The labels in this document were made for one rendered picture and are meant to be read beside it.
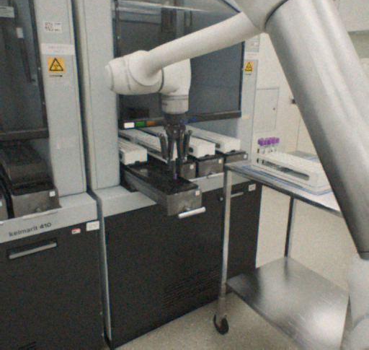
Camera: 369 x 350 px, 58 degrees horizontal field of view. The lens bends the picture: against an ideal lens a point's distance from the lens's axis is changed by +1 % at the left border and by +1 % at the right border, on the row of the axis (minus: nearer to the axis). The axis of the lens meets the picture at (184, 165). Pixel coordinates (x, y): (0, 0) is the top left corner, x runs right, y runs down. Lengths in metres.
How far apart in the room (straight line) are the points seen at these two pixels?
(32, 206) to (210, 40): 0.74
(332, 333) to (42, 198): 1.11
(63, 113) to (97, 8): 0.37
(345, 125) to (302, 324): 1.05
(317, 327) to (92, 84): 1.19
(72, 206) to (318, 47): 0.93
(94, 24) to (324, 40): 0.87
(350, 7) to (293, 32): 3.20
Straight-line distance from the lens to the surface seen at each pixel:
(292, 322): 1.44
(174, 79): 1.07
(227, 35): 0.87
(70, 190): 1.28
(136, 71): 0.97
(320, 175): 1.12
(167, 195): 1.05
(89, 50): 1.23
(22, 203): 1.16
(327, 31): 0.53
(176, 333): 1.74
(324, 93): 0.50
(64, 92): 1.20
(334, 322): 1.49
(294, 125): 3.64
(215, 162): 1.45
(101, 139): 1.26
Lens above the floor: 1.20
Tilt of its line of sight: 17 degrees down
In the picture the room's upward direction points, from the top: 1 degrees clockwise
